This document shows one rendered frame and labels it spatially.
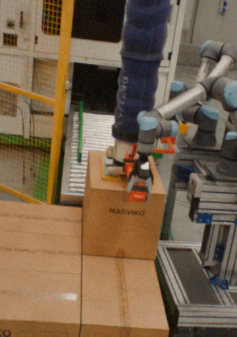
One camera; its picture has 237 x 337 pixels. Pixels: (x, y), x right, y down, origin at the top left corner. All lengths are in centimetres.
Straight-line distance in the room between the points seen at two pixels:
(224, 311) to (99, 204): 102
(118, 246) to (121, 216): 18
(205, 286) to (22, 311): 141
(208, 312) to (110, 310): 86
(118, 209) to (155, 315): 60
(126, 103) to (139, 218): 62
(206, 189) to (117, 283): 71
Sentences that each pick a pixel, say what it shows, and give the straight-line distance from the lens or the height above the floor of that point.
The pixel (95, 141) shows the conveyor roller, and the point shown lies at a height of 55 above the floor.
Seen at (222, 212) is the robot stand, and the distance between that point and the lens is 317.
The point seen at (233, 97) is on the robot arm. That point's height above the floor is 153.
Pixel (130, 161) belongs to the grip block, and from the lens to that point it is 290.
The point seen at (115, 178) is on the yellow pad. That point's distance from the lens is 300.
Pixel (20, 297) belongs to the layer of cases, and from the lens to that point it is 271.
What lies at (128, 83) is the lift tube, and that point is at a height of 146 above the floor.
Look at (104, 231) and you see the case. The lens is 300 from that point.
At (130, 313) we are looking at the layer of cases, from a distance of 267.
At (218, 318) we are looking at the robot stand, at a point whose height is 20.
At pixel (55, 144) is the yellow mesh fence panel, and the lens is 429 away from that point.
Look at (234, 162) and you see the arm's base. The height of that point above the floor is 112.
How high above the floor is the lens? 208
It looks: 21 degrees down
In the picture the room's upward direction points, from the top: 8 degrees clockwise
